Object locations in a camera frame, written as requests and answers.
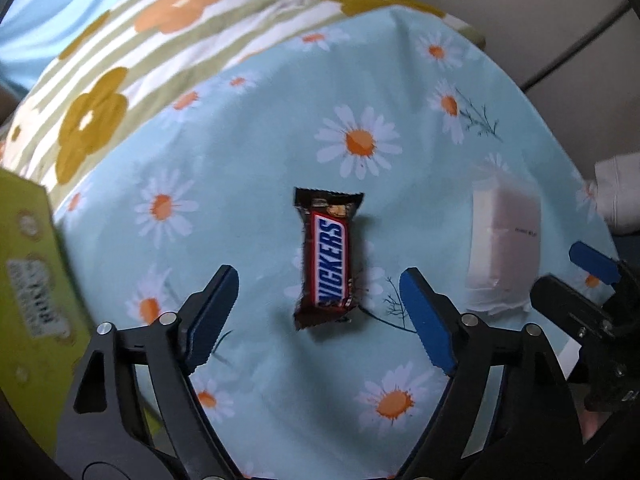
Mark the person's right hand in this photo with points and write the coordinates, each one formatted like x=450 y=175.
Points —
x=591 y=422

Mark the floral striped duvet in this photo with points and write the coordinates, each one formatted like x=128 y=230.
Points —
x=142 y=57

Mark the pale pink packet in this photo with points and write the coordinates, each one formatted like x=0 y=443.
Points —
x=505 y=243

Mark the blue sheet over window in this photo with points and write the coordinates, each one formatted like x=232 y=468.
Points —
x=34 y=32

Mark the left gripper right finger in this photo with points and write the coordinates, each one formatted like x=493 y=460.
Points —
x=534 y=432

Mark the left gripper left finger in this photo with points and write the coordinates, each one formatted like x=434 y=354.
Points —
x=103 y=433

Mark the snickers bar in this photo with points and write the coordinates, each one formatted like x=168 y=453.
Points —
x=328 y=293

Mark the yellow-green cardboard box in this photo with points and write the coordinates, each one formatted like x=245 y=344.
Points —
x=44 y=332

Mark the white cloth bundle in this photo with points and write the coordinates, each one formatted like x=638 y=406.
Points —
x=617 y=198

